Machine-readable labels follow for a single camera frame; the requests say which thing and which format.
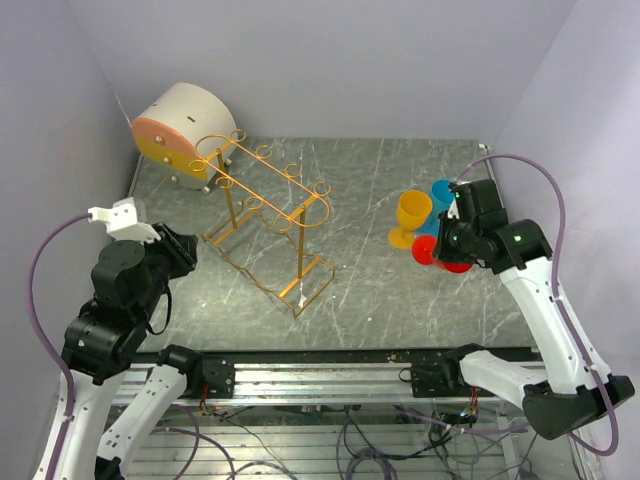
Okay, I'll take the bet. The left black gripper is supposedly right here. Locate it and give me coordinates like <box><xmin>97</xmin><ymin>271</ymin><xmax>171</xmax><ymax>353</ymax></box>
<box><xmin>125</xmin><ymin>219</ymin><xmax>199</xmax><ymax>320</ymax></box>

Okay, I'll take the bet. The red plastic wine glass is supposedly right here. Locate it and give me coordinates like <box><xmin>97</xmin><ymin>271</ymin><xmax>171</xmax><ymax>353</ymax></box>
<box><xmin>411</xmin><ymin>235</ymin><xmax>473</xmax><ymax>274</ymax></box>

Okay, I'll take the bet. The blue plastic wine glass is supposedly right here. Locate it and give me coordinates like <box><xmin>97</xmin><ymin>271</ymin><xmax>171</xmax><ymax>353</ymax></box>
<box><xmin>416</xmin><ymin>179</ymin><xmax>454</xmax><ymax>237</ymax></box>

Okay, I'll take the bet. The yellow plastic wine glass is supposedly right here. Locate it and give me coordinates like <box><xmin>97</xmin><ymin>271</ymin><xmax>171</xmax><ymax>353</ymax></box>
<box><xmin>388</xmin><ymin>190</ymin><xmax>433</xmax><ymax>249</ymax></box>

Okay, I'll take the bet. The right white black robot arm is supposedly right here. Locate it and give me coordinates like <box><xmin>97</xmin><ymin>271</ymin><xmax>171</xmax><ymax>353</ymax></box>
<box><xmin>434</xmin><ymin>179</ymin><xmax>635</xmax><ymax>440</ymax></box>

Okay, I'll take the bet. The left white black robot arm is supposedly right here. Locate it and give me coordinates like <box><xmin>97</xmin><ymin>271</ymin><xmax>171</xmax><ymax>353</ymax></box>
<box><xmin>34</xmin><ymin>223</ymin><xmax>207</xmax><ymax>479</ymax></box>

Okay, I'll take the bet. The round white drawer box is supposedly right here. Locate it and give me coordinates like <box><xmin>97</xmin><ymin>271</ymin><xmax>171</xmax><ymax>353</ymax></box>
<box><xmin>132</xmin><ymin>82</ymin><xmax>239</xmax><ymax>191</ymax></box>

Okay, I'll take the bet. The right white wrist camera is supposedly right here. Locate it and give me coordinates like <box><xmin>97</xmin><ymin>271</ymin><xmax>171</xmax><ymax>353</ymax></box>
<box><xmin>447</xmin><ymin>182</ymin><xmax>461</xmax><ymax>220</ymax></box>

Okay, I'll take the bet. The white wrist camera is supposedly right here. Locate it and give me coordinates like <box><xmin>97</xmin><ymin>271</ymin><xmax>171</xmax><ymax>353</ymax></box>
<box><xmin>87</xmin><ymin>197</ymin><xmax>160</xmax><ymax>243</ymax></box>
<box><xmin>447</xmin><ymin>182</ymin><xmax>461</xmax><ymax>220</ymax></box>

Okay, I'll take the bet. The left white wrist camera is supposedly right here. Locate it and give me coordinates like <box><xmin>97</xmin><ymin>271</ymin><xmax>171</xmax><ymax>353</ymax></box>
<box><xmin>87</xmin><ymin>197</ymin><xmax>160</xmax><ymax>243</ymax></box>

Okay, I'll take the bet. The gold wire glass rack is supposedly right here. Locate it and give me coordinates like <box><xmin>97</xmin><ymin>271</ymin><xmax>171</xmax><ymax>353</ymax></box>
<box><xmin>189</xmin><ymin>129</ymin><xmax>336</xmax><ymax>317</ymax></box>

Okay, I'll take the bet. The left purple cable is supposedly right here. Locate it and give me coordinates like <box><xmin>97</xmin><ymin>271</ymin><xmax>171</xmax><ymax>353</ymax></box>
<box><xmin>29</xmin><ymin>211</ymin><xmax>96</xmax><ymax>480</ymax></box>

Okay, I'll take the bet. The aluminium mounting rail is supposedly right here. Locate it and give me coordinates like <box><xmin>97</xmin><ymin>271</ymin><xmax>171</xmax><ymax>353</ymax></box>
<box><xmin>107</xmin><ymin>358</ymin><xmax>471</xmax><ymax>408</ymax></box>

